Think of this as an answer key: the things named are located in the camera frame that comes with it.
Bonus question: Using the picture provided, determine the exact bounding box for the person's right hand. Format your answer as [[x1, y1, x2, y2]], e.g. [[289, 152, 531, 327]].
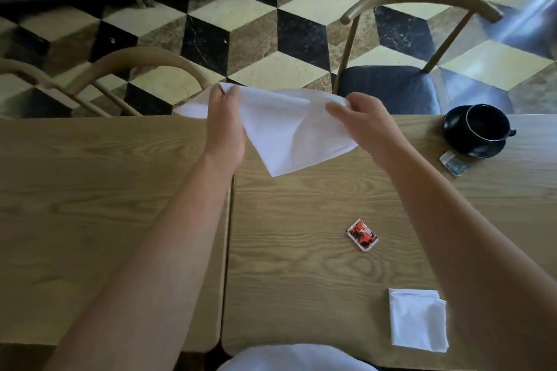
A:
[[325, 92, 412, 170]]

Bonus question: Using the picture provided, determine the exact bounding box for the person's left hand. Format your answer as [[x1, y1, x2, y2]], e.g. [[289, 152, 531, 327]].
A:
[[203, 83, 247, 172]]

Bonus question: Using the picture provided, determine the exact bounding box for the white cloth napkin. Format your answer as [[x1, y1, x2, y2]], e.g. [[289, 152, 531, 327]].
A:
[[173, 82, 359, 178]]

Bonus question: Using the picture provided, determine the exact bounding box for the person's right forearm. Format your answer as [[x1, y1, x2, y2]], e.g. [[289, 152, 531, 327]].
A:
[[382, 140, 557, 371]]

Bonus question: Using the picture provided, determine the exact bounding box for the person's left forearm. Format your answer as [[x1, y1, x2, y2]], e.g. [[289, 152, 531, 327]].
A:
[[44, 152, 245, 371]]

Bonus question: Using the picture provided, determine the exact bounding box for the wooden chair with black seat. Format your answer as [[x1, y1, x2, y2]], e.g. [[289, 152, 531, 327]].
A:
[[332, 0, 515, 116]]

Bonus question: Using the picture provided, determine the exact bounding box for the wooden chair with curved backrest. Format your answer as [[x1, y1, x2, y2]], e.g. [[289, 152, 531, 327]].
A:
[[64, 46, 212, 117], [0, 57, 112, 119]]

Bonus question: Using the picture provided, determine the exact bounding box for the black saucer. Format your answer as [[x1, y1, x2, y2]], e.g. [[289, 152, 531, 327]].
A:
[[443, 105, 508, 159]]

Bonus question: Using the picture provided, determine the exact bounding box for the grey-green sachet packet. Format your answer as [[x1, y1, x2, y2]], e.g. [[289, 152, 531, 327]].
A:
[[439, 150, 471, 177]]

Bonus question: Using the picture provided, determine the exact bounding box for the red sachet packet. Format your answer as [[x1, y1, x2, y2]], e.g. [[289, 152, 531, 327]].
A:
[[346, 218, 379, 253]]

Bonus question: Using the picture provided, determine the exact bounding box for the black cup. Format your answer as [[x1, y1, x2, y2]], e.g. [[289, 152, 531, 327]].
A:
[[465, 104, 517, 143]]

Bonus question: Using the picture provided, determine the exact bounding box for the folded white napkin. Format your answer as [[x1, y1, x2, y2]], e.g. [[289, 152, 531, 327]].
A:
[[388, 288, 450, 353]]

